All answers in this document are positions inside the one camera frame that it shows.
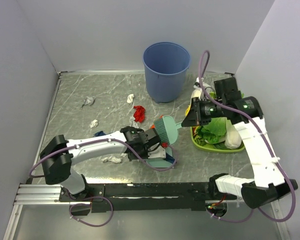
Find teal dustpan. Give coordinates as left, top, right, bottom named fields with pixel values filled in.
left=144, top=146, right=177, bottom=169

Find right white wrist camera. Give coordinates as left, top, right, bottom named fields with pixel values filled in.
left=193, top=77, right=215, bottom=93

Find orange toy carrot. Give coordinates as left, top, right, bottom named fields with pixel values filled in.
left=150, top=115, right=163, bottom=129

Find blue plastic bucket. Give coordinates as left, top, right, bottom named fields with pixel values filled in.
left=142, top=42, right=191, bottom=103

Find aluminium frame rail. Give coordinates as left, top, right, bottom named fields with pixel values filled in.
left=13, top=181, right=243, bottom=206

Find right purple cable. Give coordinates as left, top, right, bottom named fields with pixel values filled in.
left=198, top=49, right=299, bottom=223

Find small white paper ball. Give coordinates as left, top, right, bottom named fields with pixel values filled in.
left=81, top=96, right=96, bottom=108

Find teal hand brush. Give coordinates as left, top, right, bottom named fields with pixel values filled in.
left=153, top=115, right=182, bottom=145

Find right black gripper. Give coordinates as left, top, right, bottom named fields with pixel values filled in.
left=181, top=96, right=226, bottom=127

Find white paper scrap front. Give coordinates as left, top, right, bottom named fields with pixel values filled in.
left=101, top=156, right=122, bottom=164

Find yellow white toy corn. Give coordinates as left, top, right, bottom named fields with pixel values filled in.
left=185, top=89, right=202, bottom=116

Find purple cable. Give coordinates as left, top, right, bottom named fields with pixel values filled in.
left=198, top=49, right=299, bottom=223
left=28, top=138, right=178, bottom=228

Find green leafy toy vegetables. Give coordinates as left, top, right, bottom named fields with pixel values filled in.
left=192, top=125, right=228, bottom=150

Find grey paper scrap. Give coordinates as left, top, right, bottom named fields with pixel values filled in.
left=130, top=120, right=139, bottom=129

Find small white paper wad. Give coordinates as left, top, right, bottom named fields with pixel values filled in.
left=89, top=119, right=99, bottom=129

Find green toy cabbage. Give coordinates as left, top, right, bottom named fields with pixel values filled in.
left=196, top=117, right=242, bottom=149

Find red paper scrap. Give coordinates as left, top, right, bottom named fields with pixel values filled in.
left=133, top=105, right=146, bottom=123

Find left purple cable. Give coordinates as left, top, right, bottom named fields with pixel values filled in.
left=28, top=138, right=178, bottom=228

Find dark blue paper scrap right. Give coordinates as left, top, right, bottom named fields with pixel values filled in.
left=164, top=153, right=175, bottom=164

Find dark blue paper scrap left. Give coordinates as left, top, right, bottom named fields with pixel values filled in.
left=93, top=130, right=106, bottom=137

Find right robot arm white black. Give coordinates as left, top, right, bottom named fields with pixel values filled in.
left=181, top=77, right=298, bottom=209

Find white paper scrap near bucket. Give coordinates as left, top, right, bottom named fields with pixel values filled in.
left=126, top=93, right=135, bottom=105

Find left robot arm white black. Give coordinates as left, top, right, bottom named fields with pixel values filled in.
left=40, top=126, right=166, bottom=201

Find dark blue paper scrap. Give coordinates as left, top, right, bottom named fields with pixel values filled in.
left=164, top=153, right=175, bottom=164
left=93, top=130, right=106, bottom=137

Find green plastic tray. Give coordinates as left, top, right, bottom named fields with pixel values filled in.
left=190, top=117, right=245, bottom=154

